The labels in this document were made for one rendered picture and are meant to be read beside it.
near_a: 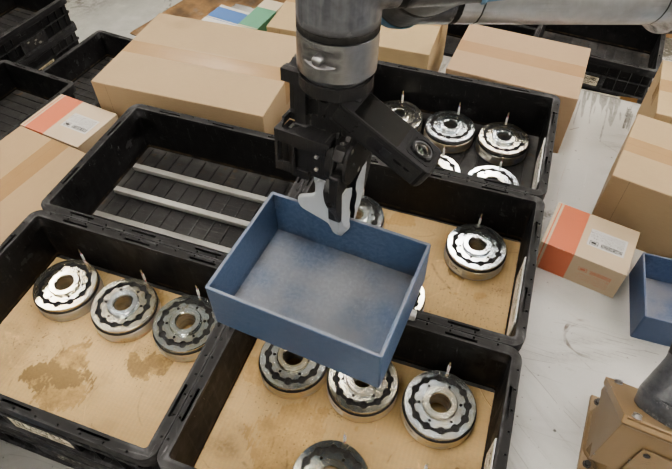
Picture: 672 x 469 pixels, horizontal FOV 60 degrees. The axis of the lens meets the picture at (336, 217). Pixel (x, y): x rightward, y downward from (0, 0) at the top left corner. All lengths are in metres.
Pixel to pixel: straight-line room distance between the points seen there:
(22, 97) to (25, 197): 0.98
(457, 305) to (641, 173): 0.48
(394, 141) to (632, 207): 0.79
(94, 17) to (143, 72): 2.22
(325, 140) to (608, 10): 0.35
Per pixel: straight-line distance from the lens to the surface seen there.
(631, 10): 0.75
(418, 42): 1.42
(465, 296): 0.99
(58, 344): 1.02
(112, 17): 3.54
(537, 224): 0.99
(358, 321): 0.66
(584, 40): 2.37
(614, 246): 1.22
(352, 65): 0.52
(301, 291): 0.68
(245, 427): 0.88
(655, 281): 1.30
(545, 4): 0.69
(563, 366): 1.13
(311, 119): 0.58
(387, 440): 0.86
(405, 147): 0.56
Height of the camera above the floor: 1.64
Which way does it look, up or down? 49 degrees down
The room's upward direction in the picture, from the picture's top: straight up
